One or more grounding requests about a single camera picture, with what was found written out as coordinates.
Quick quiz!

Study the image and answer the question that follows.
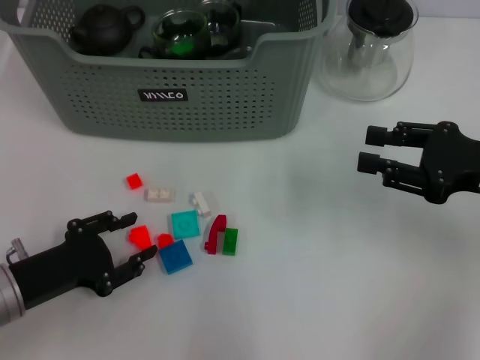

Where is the small white toy block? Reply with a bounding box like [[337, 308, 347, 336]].
[[189, 191, 212, 218]]

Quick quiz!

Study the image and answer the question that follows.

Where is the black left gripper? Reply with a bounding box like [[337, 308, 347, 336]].
[[7, 211, 159, 311]]

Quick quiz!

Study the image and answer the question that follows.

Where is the small green toy brick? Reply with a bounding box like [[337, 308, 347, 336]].
[[166, 39, 194, 58]]

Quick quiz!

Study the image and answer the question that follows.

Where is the teal flat square plate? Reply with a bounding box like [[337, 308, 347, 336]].
[[170, 209, 201, 240]]

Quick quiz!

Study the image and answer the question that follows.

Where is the blue flat square plate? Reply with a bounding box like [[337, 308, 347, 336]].
[[157, 239, 194, 276]]

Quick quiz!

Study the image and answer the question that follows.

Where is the clear glass carafe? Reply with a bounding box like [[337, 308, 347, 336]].
[[321, 0, 420, 103]]

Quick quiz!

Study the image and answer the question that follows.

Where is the black clay teapot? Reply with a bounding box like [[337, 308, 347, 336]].
[[70, 3, 146, 56]]

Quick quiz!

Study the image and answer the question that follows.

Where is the silver left arm cable connector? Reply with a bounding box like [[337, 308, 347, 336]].
[[5, 238, 31, 263]]

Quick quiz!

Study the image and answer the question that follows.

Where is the black carafe lid with strainer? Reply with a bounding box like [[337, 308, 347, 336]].
[[346, 0, 420, 68]]

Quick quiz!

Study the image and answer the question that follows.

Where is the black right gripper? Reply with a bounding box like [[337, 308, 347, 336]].
[[357, 120, 480, 206]]

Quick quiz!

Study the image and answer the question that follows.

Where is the red sloped toy brick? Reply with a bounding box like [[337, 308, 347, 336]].
[[128, 224, 158, 253]]

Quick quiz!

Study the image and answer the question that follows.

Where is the dark red curved toy piece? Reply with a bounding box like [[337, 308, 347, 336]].
[[204, 214, 229, 255]]

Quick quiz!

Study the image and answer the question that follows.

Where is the grey-green perforated storage bin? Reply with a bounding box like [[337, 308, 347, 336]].
[[0, 0, 338, 143]]

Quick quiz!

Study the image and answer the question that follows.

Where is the glass teacup with black base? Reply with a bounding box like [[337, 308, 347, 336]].
[[139, 37, 211, 62], [151, 9, 211, 61], [202, 0, 253, 60]]

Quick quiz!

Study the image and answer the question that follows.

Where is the long green toy brick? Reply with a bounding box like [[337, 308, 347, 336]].
[[221, 227, 240, 257]]

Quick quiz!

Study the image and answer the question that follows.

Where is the white two-stud toy brick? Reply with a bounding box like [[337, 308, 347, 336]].
[[143, 187, 177, 203]]

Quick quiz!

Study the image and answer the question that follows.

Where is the red square toy brick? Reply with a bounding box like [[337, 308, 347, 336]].
[[125, 172, 144, 191]]

